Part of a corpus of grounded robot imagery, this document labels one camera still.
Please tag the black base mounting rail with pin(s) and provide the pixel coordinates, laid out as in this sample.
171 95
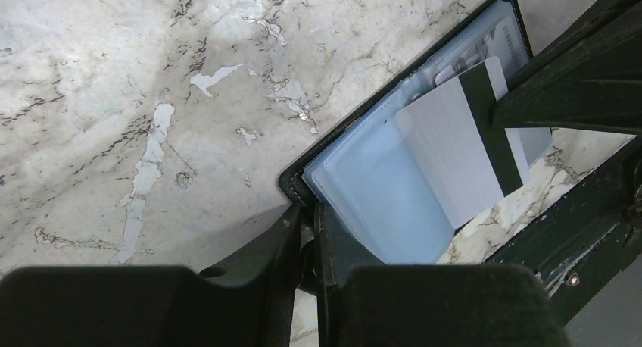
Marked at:
589 235

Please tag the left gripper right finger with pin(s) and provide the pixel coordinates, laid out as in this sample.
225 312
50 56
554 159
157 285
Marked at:
363 302

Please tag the black card holder wallet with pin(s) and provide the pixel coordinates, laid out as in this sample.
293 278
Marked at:
365 172

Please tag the white striped credit card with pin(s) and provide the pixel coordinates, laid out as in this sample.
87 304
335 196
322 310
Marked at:
469 163

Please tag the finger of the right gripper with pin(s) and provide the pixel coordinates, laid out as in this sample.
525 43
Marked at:
587 79

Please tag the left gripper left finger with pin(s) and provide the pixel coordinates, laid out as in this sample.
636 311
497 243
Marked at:
246 299

